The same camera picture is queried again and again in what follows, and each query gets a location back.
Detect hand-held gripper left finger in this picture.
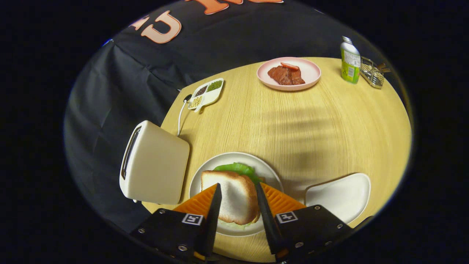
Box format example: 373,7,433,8
129,183,223,263

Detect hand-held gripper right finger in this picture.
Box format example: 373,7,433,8
255,181,355,263

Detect toasted white bread slice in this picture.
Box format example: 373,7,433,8
201,170,261,226

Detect green lettuce leaf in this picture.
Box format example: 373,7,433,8
213,162,263,230

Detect white round plate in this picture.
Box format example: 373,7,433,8
189,152,284,237

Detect cream white toaster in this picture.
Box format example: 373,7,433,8
119,120,191,205

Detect white rounded square plate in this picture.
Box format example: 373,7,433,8
305,173,371,225

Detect white divided condiment dish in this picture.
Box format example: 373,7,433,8
187,78,224,113

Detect reddish brown meat slices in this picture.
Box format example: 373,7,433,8
267,65,306,86

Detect pink round plate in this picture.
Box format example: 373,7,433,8
256,57,322,91

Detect green labelled bottle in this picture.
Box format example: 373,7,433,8
340,36,361,84

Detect white toaster cable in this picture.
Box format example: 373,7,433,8
177,94,192,137

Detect small wire basket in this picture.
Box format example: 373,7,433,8
360,56,391,89

